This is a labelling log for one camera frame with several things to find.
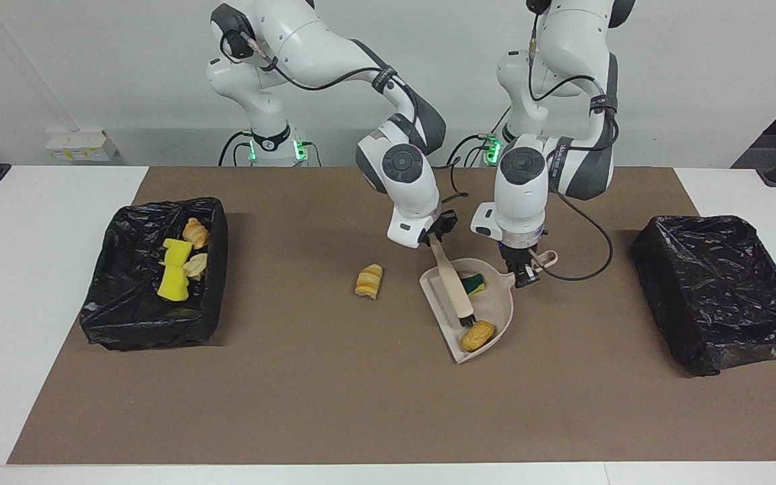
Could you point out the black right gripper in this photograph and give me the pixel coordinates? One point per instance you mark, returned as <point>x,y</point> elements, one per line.
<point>442,224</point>

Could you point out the white power strip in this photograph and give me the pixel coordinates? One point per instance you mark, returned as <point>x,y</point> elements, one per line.
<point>81,145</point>

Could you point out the striped toy croissant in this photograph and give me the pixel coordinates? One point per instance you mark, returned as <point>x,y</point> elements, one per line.
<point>368,281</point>
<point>195,233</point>

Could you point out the brown bread roll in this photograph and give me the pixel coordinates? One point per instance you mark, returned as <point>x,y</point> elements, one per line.
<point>477,335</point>

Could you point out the brown table mat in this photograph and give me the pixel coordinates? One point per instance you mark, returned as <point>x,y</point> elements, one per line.
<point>294,404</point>

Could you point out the pale cream bread piece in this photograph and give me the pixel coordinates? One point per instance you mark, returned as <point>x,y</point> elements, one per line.
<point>196,265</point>

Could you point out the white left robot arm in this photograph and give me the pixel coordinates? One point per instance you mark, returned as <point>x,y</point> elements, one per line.
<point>523,188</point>

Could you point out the green and yellow sponge piece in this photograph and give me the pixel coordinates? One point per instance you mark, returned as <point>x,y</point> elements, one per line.
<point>475,284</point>
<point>177,252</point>

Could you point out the beige hand brush black bristles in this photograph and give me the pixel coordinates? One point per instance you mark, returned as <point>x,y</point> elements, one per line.
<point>455,286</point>

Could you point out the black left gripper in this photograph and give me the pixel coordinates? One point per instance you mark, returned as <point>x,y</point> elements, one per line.
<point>523,254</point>

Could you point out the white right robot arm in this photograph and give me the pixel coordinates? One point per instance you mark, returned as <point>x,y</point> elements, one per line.
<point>320,47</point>

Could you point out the beige plastic dustpan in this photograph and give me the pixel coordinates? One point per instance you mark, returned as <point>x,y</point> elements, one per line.
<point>496,306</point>

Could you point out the bin lined with black bag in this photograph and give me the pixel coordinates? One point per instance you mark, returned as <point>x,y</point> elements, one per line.
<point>125,316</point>
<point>718,296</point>

